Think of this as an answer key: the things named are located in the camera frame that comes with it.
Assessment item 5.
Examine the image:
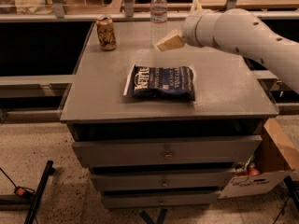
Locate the blue kettle chips bag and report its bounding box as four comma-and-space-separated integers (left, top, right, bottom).
123, 65, 195, 101

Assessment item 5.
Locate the grey drawer cabinet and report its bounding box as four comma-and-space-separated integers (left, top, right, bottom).
61, 22, 278, 199

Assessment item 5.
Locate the grey metal railing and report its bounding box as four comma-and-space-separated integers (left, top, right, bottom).
0, 0, 299, 20

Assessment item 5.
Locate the top grey drawer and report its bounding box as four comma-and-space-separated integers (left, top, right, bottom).
72, 135, 262, 167

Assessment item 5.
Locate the bottom grey drawer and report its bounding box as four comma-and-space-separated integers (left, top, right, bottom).
102, 190, 221, 209

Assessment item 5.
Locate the clear plastic water bottle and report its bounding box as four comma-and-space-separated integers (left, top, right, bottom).
149, 0, 168, 44

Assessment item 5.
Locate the orange cable clip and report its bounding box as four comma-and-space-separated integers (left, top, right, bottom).
14, 186, 35, 199

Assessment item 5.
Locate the orange bottle in box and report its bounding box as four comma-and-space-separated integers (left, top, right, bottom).
247, 162, 260, 176

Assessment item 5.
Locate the gold patterned drink can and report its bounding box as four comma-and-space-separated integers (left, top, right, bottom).
96, 15, 116, 51

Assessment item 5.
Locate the grey drawer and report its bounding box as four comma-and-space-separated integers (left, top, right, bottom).
91, 169, 234, 192
72, 135, 262, 167
102, 190, 221, 209

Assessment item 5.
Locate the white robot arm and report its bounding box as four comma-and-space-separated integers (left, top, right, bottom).
154, 2, 299, 93

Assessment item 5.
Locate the cardboard box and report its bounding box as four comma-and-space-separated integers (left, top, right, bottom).
221, 119, 299, 199

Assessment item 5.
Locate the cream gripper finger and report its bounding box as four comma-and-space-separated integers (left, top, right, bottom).
154, 30, 185, 52
190, 0, 203, 13

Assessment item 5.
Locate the middle grey drawer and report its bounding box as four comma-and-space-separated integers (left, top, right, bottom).
91, 169, 234, 192

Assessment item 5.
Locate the black stand leg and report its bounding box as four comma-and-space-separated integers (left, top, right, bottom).
24, 161, 55, 224

